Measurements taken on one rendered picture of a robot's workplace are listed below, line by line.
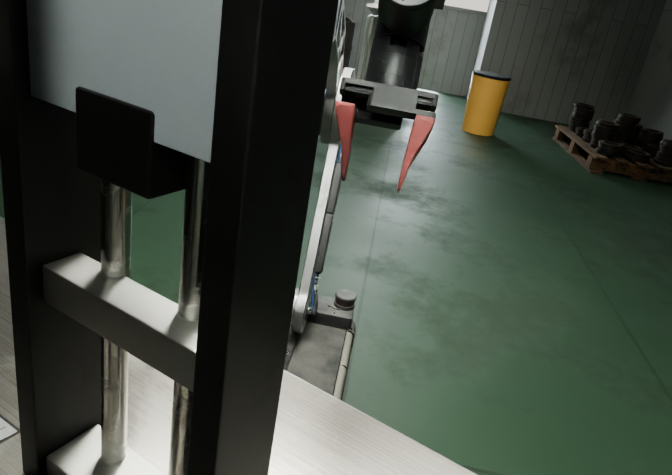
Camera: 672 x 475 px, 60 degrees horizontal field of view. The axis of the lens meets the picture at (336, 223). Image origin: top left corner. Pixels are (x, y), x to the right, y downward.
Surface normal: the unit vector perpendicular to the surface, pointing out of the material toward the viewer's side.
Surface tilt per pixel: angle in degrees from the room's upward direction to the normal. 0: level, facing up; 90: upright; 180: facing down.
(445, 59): 90
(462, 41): 90
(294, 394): 0
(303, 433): 0
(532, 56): 90
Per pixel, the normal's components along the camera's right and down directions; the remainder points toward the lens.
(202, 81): -0.51, 0.25
